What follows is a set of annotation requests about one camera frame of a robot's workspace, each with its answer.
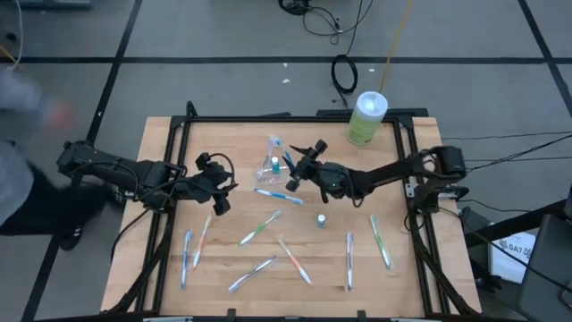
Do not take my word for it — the dark grey equipment case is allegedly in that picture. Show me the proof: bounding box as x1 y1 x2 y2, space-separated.
517 213 572 322

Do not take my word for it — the black tangled floor cable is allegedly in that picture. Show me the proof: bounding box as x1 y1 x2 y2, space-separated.
277 0 375 46

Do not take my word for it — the black coiled floor cable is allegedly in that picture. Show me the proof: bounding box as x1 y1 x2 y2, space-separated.
330 54 359 108

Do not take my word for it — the green disinfecting wipes canister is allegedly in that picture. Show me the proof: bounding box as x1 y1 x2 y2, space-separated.
346 90 390 148

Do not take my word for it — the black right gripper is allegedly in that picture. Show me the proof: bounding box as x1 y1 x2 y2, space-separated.
282 139 330 193

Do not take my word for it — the person's hand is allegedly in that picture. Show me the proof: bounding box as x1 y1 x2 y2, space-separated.
42 100 77 133

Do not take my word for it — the thin black floor cable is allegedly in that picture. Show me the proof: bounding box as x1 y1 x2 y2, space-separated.
441 131 572 141
464 133 572 174

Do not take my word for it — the purple toothbrush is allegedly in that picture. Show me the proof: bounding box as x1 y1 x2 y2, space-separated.
344 231 356 292
226 254 279 294

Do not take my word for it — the green toothbrush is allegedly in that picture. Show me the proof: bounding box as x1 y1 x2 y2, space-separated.
238 208 283 248
368 214 395 272

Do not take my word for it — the grey floor bar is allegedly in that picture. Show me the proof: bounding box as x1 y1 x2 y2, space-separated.
17 0 95 10

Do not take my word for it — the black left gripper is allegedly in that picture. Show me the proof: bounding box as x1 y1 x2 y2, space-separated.
195 151 233 216

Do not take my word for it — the orange toothbrush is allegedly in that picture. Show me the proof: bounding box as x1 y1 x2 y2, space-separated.
191 215 213 270
275 235 314 287

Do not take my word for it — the black diagonal stand leg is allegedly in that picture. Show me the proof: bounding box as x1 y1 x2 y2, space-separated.
463 199 572 248

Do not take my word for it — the black aluminium table frame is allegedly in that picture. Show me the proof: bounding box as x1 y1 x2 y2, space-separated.
105 100 483 322

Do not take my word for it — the white floor cable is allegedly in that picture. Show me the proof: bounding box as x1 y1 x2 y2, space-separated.
12 0 24 68

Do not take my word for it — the clear plastic bag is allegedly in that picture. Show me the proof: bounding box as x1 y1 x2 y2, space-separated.
256 135 292 188

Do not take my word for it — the thin yellow floor cable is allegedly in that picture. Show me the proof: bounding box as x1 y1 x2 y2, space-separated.
0 43 22 72

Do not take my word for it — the blue toothbrush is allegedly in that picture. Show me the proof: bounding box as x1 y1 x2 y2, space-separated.
270 135 296 166
253 187 306 206
180 229 195 291

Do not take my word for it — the long yellow cable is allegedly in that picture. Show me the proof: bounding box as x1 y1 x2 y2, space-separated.
379 0 415 94

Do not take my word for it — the person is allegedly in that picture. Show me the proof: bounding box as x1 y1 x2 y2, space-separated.
0 66 113 252

